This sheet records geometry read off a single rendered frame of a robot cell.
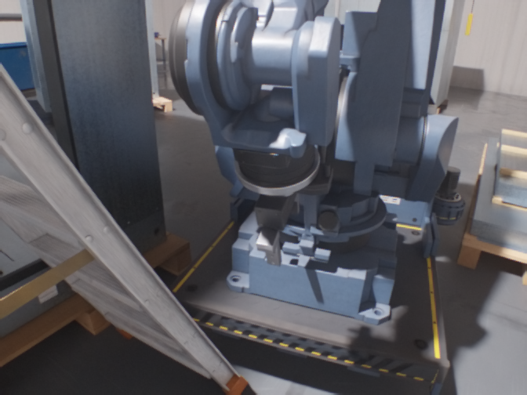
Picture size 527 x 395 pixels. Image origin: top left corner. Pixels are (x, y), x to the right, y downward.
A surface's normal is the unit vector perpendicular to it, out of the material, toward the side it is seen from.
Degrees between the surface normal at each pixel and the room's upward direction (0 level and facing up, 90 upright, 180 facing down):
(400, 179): 90
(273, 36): 43
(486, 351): 0
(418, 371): 90
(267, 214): 112
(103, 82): 90
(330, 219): 73
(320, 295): 90
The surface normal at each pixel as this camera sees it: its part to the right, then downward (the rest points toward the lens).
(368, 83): -0.23, -0.28
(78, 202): 0.87, 0.20
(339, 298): -0.33, 0.41
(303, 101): -0.31, 0.71
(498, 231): -0.55, 0.36
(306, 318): 0.02, -0.90
